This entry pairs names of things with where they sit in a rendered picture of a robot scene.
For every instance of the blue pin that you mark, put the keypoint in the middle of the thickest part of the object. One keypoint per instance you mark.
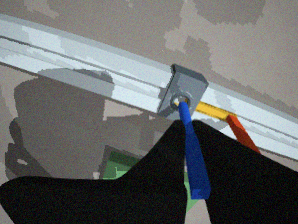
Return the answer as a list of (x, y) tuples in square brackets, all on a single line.
[(195, 164)]

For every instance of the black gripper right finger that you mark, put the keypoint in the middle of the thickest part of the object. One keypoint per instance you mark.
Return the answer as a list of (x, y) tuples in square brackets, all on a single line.
[(247, 187)]

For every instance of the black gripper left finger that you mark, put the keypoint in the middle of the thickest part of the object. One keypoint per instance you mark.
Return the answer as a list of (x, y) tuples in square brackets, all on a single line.
[(151, 192)]

